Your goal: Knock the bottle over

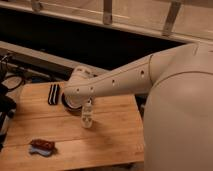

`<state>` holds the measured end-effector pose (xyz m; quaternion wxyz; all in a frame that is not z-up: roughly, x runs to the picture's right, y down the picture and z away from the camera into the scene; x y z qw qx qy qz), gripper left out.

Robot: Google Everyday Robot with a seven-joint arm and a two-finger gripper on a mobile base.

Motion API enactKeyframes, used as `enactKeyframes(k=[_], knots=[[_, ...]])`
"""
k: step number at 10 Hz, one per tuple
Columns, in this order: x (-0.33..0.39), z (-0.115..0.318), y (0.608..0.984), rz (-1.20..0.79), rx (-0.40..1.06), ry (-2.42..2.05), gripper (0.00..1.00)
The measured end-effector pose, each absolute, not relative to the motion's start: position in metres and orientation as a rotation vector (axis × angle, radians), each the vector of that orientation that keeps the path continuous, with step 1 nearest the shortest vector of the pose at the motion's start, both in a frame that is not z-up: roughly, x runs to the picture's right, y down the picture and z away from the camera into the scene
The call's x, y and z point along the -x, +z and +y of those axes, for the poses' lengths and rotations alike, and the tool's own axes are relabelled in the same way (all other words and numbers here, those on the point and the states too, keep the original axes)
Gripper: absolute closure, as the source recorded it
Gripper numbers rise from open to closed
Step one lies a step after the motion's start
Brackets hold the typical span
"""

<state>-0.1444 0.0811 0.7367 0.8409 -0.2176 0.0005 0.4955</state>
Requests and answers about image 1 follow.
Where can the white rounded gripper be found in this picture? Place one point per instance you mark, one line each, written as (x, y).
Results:
(71, 98)

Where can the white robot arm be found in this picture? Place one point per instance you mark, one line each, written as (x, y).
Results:
(138, 76)

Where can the brown rectangular block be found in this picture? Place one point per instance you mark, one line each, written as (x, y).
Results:
(43, 144)

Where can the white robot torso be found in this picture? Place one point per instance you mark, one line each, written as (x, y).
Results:
(178, 118)

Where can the metal rail with brackets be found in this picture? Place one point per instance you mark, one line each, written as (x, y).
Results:
(184, 20)

